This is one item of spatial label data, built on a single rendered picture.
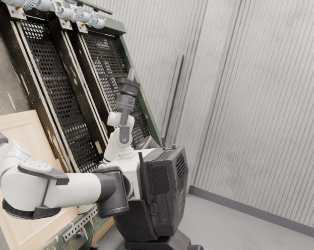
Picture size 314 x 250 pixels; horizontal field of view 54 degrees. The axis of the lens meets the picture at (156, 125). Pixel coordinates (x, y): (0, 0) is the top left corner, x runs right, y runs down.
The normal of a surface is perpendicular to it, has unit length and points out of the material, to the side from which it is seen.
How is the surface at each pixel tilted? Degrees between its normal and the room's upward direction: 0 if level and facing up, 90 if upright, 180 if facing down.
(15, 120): 56
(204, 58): 90
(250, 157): 90
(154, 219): 91
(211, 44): 90
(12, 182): 76
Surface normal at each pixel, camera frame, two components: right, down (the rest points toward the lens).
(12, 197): -0.25, -0.06
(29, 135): 0.88, -0.32
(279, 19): -0.34, 0.16
